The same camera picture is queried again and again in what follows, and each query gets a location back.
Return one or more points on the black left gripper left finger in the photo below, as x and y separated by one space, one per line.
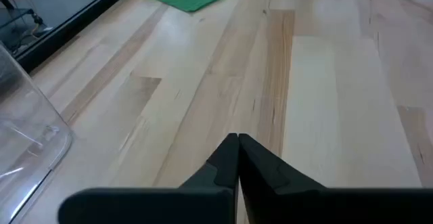
203 203

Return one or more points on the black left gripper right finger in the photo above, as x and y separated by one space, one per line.
287 203

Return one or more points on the clear plastic bin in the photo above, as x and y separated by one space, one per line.
27 132

